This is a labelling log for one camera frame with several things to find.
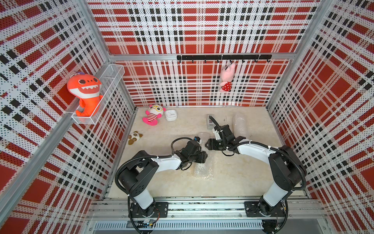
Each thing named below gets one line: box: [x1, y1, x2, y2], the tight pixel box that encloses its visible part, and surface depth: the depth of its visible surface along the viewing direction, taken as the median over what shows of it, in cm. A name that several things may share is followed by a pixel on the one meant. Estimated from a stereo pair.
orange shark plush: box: [66, 71, 104, 117], surface depth 64 cm
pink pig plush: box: [219, 62, 236, 93], surface depth 95 cm
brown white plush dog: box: [127, 130, 144, 146], surface depth 101 cm
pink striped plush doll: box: [142, 104, 167, 127], surface depth 111 cm
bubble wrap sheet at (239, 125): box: [232, 112, 247, 138], surface depth 104 cm
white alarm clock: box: [164, 109, 178, 122], surface depth 115 cm
